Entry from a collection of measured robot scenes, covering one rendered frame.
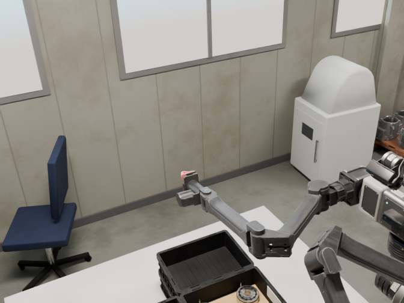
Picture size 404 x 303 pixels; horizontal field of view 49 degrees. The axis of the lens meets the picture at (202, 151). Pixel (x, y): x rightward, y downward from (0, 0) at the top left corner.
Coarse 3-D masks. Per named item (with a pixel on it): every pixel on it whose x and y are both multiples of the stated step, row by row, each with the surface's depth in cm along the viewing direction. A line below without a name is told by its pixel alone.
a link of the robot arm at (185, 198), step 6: (180, 192) 181; (186, 192) 181; (198, 192) 180; (204, 192) 176; (210, 192) 176; (180, 198) 179; (186, 198) 178; (192, 198) 179; (198, 198) 180; (180, 204) 181; (186, 204) 179; (192, 204) 180
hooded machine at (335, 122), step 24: (312, 72) 411; (336, 72) 386; (360, 72) 379; (312, 96) 408; (336, 96) 382; (360, 96) 392; (312, 120) 404; (336, 120) 388; (360, 120) 400; (312, 144) 412; (336, 144) 402; (360, 144) 414; (312, 168) 421; (336, 168) 416
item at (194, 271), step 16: (208, 240) 232; (224, 240) 237; (176, 256) 227; (192, 256) 232; (208, 256) 233; (224, 256) 232; (240, 256) 223; (160, 272) 224; (176, 272) 224; (192, 272) 223; (208, 272) 223; (224, 272) 222
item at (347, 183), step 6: (342, 174) 174; (348, 174) 172; (342, 180) 172; (348, 180) 171; (354, 180) 168; (330, 186) 171; (336, 186) 170; (342, 186) 170; (348, 186) 169; (354, 186) 169; (342, 192) 169; (348, 192) 169; (354, 192) 170; (342, 198) 170; (348, 198) 170; (354, 198) 172; (348, 204) 175; (354, 204) 173
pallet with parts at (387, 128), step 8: (400, 112) 490; (384, 120) 480; (392, 120) 478; (400, 120) 478; (384, 128) 470; (392, 128) 464; (400, 128) 480; (376, 136) 479; (384, 136) 471; (392, 136) 470; (400, 136) 459; (376, 144) 485; (384, 144) 470; (392, 144) 465; (400, 144) 456; (400, 152) 454
